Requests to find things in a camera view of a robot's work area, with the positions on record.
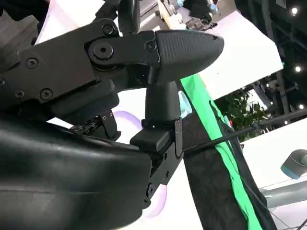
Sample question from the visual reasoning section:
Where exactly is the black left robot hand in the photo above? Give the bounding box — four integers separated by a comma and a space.
95, 0, 142, 34

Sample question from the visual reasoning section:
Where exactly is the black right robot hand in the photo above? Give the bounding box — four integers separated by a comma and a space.
0, 18, 225, 230

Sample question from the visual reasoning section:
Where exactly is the lilac plate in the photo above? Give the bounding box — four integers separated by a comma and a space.
112, 109, 168, 219

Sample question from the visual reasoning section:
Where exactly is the pale green mug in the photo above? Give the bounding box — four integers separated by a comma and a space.
178, 92, 192, 119

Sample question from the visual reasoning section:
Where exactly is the green plant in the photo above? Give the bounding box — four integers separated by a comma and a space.
214, 88, 268, 143

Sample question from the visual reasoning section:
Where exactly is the black backdrop cloth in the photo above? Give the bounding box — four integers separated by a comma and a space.
183, 100, 279, 230

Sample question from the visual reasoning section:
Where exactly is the green cloth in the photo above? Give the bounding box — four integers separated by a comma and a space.
180, 74, 271, 230

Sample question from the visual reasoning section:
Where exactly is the long black background cable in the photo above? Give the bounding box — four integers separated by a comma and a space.
182, 110, 307, 153

